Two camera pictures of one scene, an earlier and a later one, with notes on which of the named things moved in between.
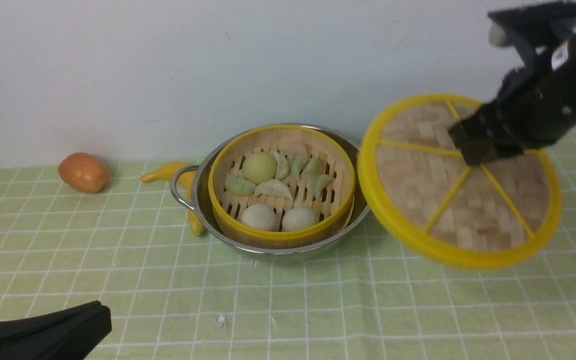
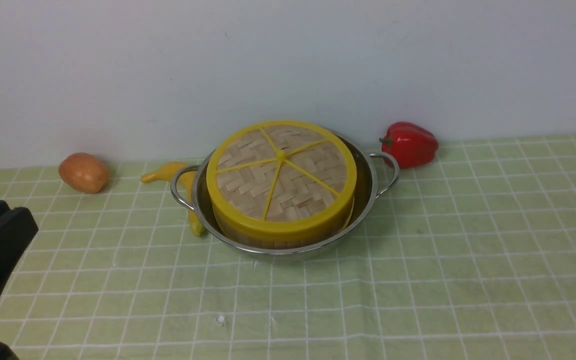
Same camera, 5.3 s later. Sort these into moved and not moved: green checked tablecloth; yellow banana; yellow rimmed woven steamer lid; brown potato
Moved: yellow rimmed woven steamer lid
Not moved: brown potato; yellow banana; green checked tablecloth
